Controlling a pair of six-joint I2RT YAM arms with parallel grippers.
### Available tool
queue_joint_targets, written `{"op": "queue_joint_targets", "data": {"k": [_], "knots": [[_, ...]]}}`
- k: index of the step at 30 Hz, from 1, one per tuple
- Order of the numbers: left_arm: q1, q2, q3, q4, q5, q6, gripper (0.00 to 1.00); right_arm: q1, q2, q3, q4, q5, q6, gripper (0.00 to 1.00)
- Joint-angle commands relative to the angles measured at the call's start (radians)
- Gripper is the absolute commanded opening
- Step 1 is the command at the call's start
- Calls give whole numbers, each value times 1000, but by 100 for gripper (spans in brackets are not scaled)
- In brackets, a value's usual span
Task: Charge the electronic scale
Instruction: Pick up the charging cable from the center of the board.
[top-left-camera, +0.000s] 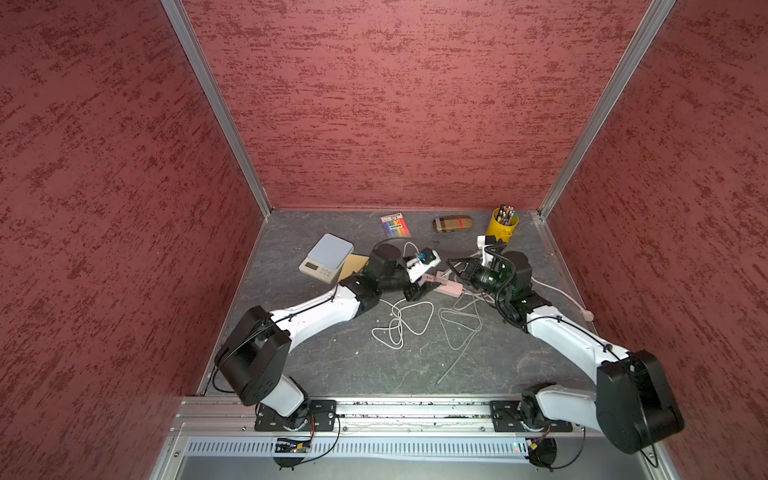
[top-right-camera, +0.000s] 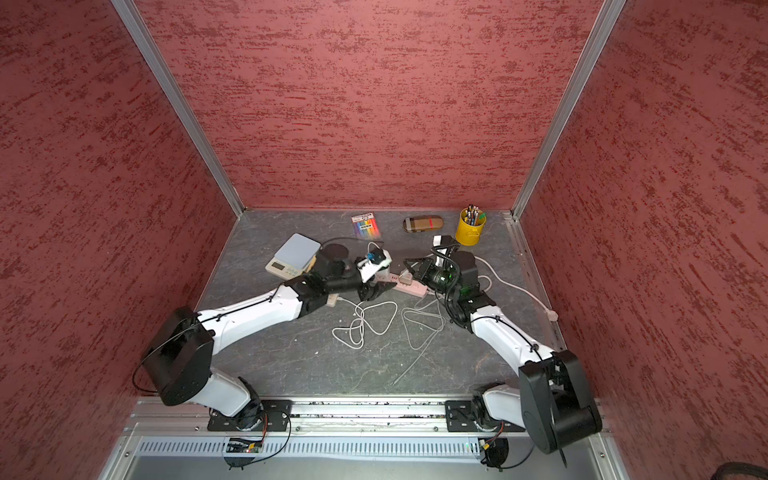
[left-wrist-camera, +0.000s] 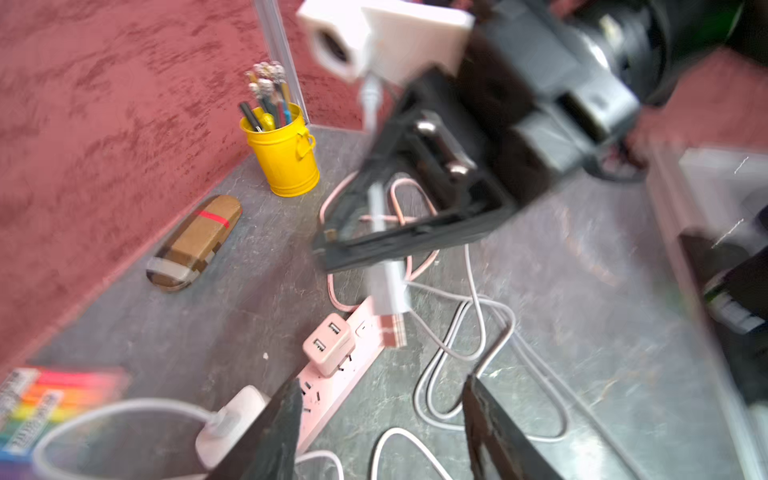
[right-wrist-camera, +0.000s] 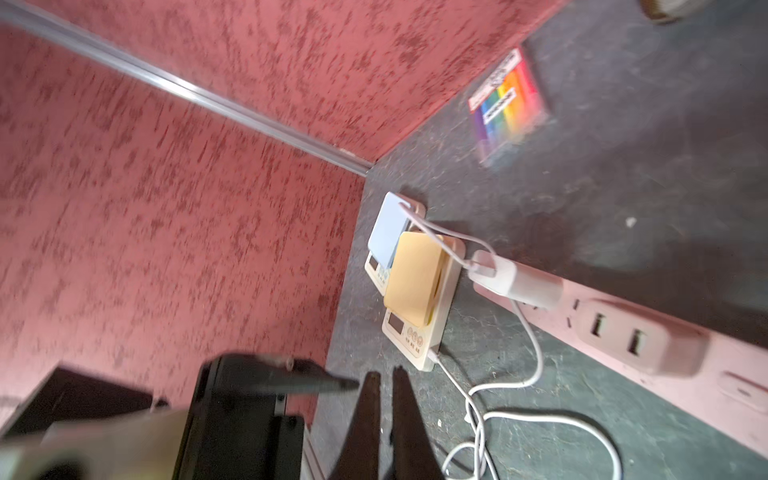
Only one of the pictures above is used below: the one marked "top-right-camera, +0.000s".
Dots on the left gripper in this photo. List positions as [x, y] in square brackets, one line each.
[370, 293]

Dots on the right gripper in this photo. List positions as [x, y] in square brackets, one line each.
[426, 265]

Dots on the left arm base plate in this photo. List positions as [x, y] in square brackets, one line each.
[271, 415]

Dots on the corner aluminium post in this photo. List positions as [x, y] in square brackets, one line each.
[603, 26]
[134, 23]

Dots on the brown striped glasses case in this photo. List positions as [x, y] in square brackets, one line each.
[423, 223]

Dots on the yellow pen cup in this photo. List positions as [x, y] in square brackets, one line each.
[471, 224]

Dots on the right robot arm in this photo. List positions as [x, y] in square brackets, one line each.
[553, 400]

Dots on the colourful sticky flags pack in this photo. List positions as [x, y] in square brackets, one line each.
[366, 227]

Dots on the pink power strip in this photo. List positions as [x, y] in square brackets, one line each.
[413, 288]

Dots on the right corner aluminium post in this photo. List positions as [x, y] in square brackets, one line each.
[603, 26]

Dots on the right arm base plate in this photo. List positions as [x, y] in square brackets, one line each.
[471, 416]

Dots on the left corner aluminium post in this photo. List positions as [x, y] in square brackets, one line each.
[134, 23]

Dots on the lavender kitchen scale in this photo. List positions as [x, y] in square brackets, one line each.
[294, 257]

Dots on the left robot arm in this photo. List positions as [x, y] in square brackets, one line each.
[178, 360]

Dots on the pink USB charger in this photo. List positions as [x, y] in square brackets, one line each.
[405, 278]

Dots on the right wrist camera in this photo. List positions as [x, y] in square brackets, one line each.
[445, 245]

